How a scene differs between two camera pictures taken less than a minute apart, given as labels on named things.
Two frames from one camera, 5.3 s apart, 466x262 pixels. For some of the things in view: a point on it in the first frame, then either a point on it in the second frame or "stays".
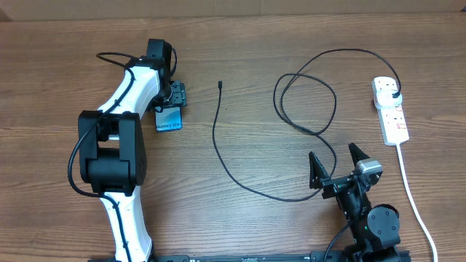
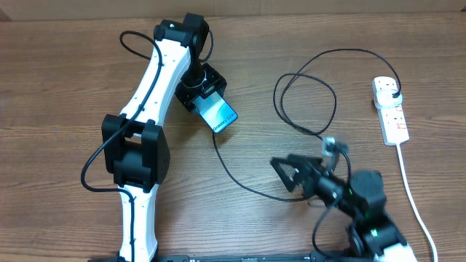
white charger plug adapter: [387, 99] stays
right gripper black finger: [356, 154] to [309, 161]
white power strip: [392, 121] stays
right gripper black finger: [317, 172] to [290, 172]
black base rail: [317, 256] stays
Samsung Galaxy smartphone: [169, 119] to [215, 110]
